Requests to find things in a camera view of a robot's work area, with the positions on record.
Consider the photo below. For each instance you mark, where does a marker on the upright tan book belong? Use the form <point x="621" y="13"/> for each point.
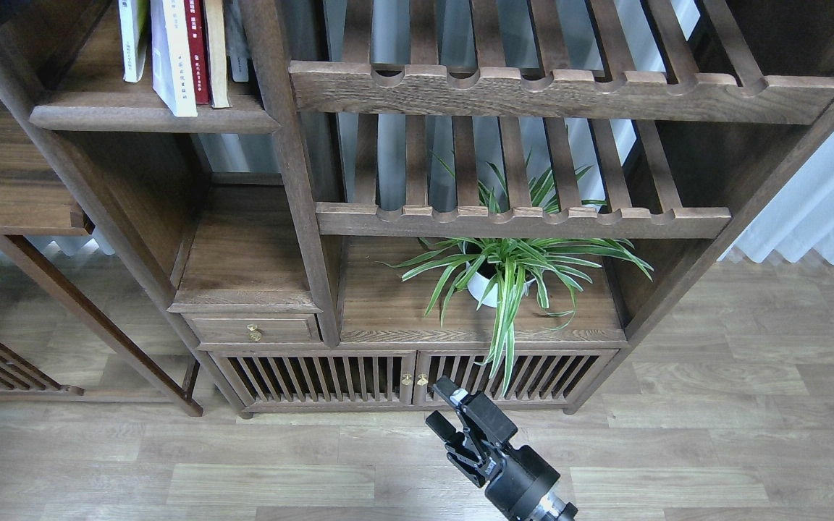
<point x="216" y="53"/>

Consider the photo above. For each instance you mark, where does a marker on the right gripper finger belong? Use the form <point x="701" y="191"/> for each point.
<point x="469" y="452"/>
<point x="477" y="411"/>

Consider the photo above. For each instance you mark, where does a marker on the brass drawer knob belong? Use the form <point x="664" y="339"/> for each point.
<point x="254" y="334"/>

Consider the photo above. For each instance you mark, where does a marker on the white plant pot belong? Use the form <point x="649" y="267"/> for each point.
<point x="485" y="273"/>

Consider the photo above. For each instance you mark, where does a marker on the dark wooden bookshelf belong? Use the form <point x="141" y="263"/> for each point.
<point x="368" y="125"/>

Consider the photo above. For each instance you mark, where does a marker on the brass cabinet door knobs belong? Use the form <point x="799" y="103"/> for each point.
<point x="408" y="379"/>

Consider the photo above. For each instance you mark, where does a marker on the spider plant leaves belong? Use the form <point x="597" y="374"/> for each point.
<point x="514" y="258"/>

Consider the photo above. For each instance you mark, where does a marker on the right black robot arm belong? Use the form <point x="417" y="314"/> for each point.
<point x="518" y="482"/>

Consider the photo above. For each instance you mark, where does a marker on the yellow green book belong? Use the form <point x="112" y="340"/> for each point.
<point x="133" y="25"/>

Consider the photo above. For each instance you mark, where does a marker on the red paperback book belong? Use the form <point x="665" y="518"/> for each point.
<point x="197" y="50"/>

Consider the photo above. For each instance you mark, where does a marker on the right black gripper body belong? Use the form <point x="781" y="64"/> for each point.
<point x="522" y="484"/>

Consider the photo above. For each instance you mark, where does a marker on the white purple book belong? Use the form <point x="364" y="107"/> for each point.
<point x="171" y="64"/>

